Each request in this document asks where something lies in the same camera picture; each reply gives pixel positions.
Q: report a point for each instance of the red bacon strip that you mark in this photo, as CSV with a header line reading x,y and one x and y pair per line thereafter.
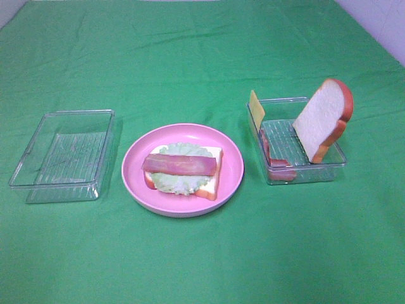
x,y
279,170
179,164

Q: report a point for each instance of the white bread slice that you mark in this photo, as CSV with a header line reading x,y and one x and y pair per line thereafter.
x,y
324,118
208,192

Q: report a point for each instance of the green lettuce leaf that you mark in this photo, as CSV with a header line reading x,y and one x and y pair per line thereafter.
x,y
180,184

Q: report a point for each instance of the yellow cheese slice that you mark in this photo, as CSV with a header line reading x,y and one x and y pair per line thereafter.
x,y
256,109

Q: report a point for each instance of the pink round plate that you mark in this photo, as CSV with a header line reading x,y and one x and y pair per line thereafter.
x,y
172,205

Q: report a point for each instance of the clear right plastic container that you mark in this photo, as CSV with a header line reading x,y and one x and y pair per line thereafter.
x,y
280,114

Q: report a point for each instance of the clear plastic container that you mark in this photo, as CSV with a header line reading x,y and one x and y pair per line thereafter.
x,y
67,157
280,114

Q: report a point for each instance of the green tablecloth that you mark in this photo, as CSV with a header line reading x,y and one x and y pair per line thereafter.
x,y
158,63

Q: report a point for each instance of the clear left plastic container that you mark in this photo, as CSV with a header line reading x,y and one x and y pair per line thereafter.
x,y
67,157

